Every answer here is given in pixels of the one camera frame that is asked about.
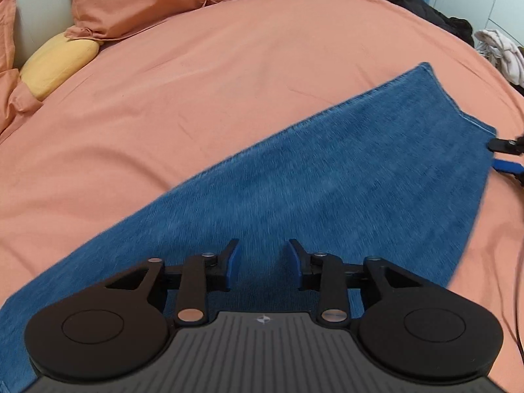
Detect white headboard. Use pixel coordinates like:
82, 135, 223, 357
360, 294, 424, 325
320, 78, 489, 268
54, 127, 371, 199
0, 0, 78, 70

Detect yellow pillow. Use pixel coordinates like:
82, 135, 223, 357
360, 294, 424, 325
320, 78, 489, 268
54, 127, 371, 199
19, 33, 100, 101

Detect blue denim pants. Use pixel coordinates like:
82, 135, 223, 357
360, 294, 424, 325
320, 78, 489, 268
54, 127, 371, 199
0, 62, 497, 393

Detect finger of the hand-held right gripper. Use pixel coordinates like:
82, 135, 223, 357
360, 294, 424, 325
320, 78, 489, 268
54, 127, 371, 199
492, 159, 524, 188
487, 133, 524, 155

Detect black clothing pile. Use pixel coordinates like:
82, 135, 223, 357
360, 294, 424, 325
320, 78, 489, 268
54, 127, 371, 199
348, 0, 475, 46

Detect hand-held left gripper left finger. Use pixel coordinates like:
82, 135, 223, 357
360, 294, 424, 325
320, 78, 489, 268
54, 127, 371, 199
105, 238, 240, 328

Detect salmon bed sheet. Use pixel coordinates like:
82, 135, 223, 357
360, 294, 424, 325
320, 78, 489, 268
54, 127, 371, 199
0, 0, 524, 393

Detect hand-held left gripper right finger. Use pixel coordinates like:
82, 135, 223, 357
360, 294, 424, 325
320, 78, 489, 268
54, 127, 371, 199
288, 238, 428, 328

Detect white crumpled cloth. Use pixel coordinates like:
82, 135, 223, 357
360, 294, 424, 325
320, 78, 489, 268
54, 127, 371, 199
474, 28, 524, 87

